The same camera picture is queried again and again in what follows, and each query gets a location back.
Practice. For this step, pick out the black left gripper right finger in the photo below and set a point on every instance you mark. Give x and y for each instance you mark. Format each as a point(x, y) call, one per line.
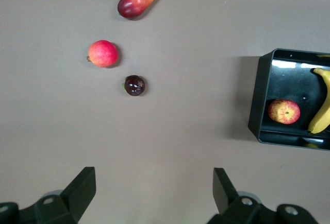
point(227, 198)

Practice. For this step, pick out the black plastic box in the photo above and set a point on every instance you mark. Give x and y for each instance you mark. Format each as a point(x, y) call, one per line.
point(260, 105)

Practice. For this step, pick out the red yellow mango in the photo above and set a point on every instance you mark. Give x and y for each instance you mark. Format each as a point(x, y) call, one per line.
point(136, 1)

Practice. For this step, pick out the yellow banana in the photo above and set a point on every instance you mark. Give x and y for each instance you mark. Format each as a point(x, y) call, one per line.
point(323, 116)

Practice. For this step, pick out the red yellow apple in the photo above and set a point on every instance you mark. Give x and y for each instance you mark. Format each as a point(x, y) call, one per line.
point(283, 112)

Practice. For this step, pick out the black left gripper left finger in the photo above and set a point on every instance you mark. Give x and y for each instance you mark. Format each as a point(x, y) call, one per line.
point(74, 198)

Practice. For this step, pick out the dark red plum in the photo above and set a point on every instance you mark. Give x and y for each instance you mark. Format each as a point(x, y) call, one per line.
point(135, 85)

